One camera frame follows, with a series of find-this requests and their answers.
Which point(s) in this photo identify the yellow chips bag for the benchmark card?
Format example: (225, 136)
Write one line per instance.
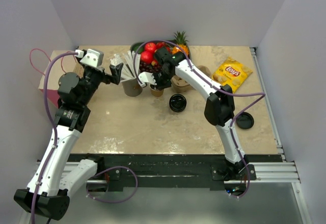
(232, 73)

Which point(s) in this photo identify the purple grape bunch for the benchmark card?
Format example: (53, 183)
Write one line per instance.
(152, 67)

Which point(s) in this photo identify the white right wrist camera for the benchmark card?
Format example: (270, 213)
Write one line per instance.
(146, 78)

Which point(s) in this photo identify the black cup lid stack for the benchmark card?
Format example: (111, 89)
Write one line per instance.
(177, 103)

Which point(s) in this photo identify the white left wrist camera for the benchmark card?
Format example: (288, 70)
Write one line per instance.
(89, 57)

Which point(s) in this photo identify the orange pineapple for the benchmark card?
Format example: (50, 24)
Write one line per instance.
(181, 42)

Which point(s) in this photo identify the dark green fruit tray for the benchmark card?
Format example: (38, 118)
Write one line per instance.
(140, 50)

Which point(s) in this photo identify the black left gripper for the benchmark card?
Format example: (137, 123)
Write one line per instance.
(115, 72)

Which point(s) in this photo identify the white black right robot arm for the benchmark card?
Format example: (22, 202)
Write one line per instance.
(219, 108)

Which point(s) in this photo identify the grey metal straw holder cup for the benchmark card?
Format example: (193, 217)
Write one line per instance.
(131, 87)

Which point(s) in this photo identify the brown pulp cup carrier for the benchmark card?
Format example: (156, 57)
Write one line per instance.
(180, 85)

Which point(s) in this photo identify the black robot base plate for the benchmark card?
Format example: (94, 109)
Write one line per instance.
(161, 171)

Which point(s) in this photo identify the white wrapped straw bundle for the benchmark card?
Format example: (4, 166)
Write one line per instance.
(131, 65)

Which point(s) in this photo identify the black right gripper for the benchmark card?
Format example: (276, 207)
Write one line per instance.
(160, 86)

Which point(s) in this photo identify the brown paper coffee cup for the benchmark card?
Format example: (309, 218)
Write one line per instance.
(155, 92)

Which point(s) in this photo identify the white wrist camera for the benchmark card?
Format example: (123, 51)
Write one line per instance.
(146, 78)
(89, 57)

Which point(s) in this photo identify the pink white paper bag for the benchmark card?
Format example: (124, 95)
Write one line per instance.
(40, 60)

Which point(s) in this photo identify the red apple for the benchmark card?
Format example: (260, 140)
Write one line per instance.
(146, 57)
(150, 47)

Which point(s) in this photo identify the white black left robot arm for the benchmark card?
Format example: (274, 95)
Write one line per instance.
(48, 194)

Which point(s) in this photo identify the red cherry cluster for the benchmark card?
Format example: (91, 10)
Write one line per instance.
(163, 45)

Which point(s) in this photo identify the green lime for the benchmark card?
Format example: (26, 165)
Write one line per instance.
(135, 47)

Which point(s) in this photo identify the single black cup lid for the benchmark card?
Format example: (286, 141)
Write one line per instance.
(245, 121)

